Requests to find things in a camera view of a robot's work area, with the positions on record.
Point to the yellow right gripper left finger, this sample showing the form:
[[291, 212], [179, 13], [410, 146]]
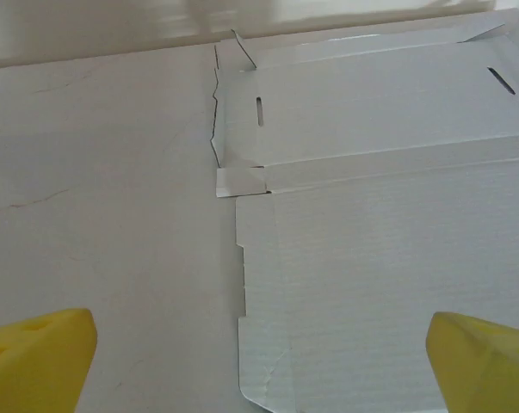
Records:
[[39, 361]]

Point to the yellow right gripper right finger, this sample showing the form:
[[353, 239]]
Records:
[[487, 370]]

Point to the teal and white paper box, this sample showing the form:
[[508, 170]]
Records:
[[371, 258]]

